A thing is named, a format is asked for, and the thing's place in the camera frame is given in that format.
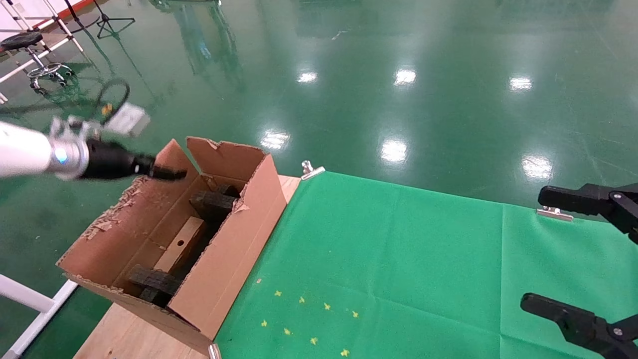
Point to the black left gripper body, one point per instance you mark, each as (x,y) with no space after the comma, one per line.
(114,160)

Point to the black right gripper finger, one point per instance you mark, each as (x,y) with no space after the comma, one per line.
(598,199)
(578,323)

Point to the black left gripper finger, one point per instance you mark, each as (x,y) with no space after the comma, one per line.
(169,177)
(172,171)

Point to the small cardboard piece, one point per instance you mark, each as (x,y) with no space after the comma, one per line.
(182,244)

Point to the large open cardboard carton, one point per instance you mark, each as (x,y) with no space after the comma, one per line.
(229,269)

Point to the black foam block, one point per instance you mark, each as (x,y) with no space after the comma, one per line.
(212,204)
(154,281)

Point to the black tripod stand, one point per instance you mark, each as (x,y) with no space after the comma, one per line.
(107,21)

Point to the black round stool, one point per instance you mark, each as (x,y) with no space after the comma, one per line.
(22,41)

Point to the green table cloth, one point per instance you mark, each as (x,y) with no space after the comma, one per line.
(423,269)

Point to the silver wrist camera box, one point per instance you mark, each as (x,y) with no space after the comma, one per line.
(128,119)

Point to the white metal frame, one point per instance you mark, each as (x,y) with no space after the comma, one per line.
(60,25)

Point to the white table leg frame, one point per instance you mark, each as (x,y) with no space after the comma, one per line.
(30,304)

